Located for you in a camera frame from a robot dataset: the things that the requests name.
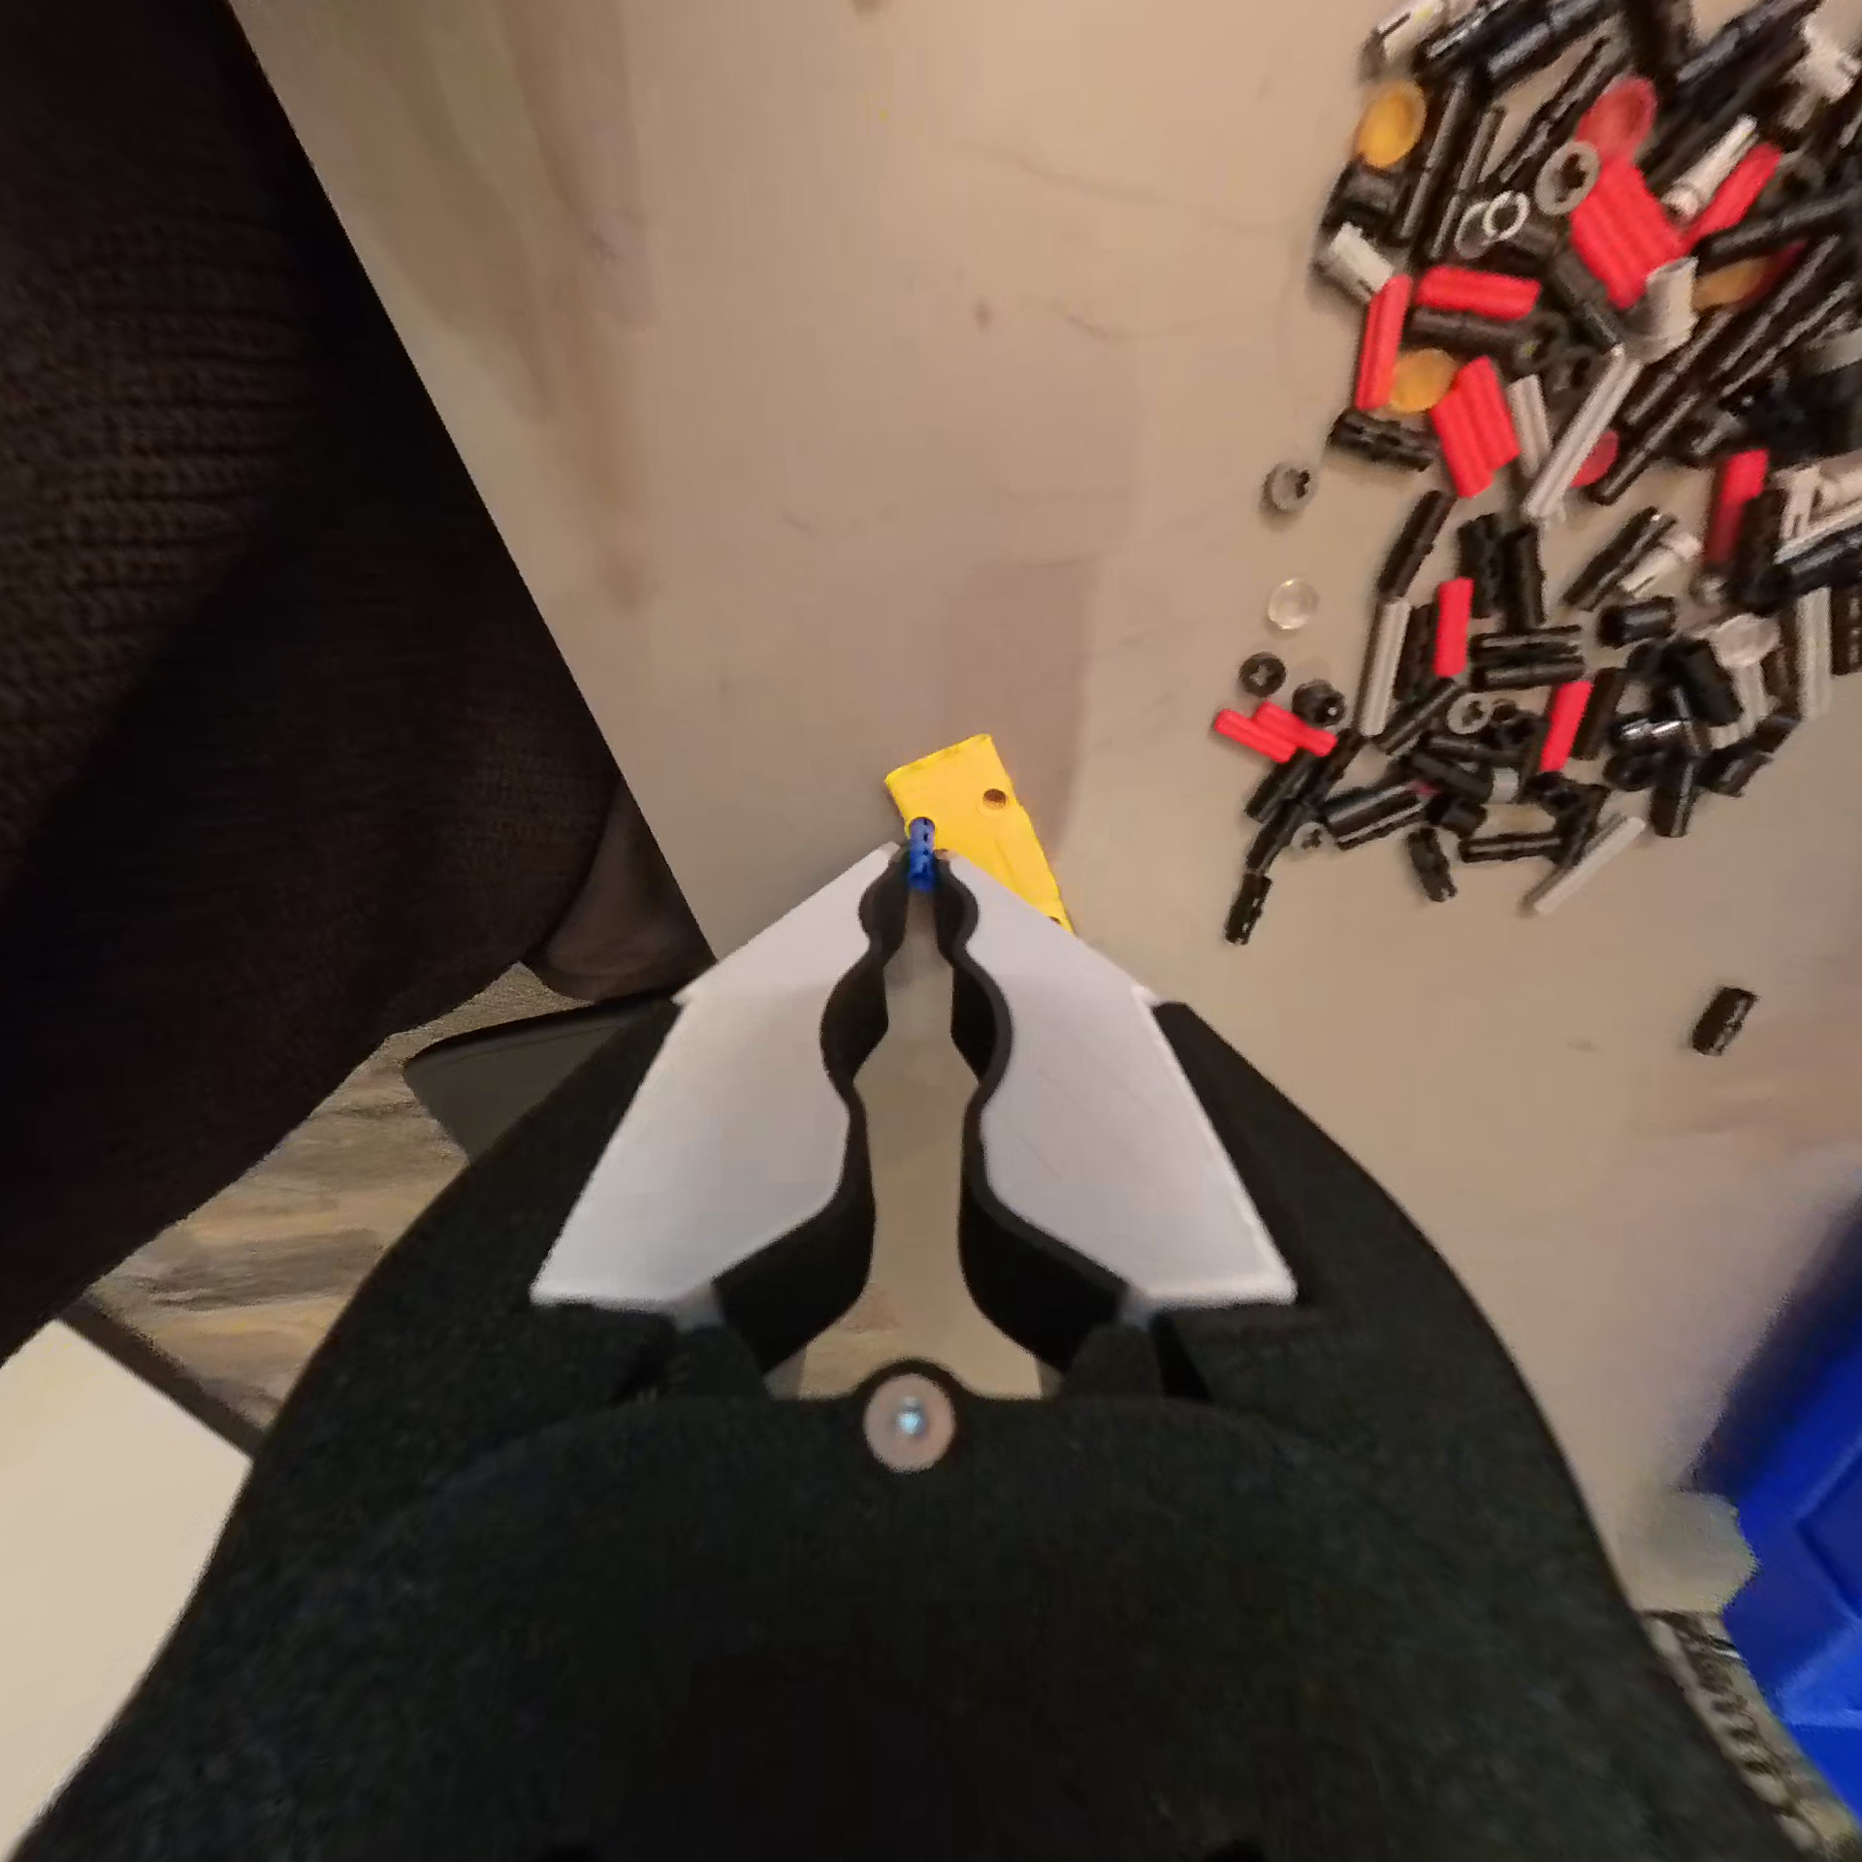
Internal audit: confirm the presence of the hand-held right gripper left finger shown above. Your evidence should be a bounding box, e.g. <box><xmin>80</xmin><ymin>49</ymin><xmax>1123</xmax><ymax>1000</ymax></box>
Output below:
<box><xmin>530</xmin><ymin>841</ymin><xmax>911</xmax><ymax>1377</ymax></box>

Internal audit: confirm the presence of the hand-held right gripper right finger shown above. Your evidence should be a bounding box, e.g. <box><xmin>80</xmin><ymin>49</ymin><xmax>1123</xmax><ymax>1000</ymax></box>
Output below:
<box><xmin>931</xmin><ymin>852</ymin><xmax>1296</xmax><ymax>1377</ymax></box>

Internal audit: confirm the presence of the yellow panel piece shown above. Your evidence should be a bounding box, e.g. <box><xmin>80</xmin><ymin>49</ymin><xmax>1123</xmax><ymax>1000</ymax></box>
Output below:
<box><xmin>882</xmin><ymin>731</ymin><xmax>1079</xmax><ymax>935</ymax></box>

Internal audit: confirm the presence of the pile of black red pins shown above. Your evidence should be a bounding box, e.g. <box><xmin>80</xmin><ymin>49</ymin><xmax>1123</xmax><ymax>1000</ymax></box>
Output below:
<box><xmin>1207</xmin><ymin>0</ymin><xmax>1862</xmax><ymax>947</ymax></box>

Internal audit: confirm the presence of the black chair seat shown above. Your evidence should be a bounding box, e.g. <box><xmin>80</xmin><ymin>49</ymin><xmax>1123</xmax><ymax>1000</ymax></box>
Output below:
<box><xmin>403</xmin><ymin>995</ymin><xmax>684</xmax><ymax>1167</ymax></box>

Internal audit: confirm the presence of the blue plastic bin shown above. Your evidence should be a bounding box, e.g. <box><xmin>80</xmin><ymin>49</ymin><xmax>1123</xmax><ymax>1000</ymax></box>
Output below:
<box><xmin>1690</xmin><ymin>1209</ymin><xmax>1862</xmax><ymax>1828</ymax></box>

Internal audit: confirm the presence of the white flat board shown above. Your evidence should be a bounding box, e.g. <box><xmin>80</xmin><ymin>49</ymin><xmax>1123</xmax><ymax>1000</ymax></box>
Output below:
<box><xmin>0</xmin><ymin>1301</ymin><xmax>256</xmax><ymax>1862</ymax></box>

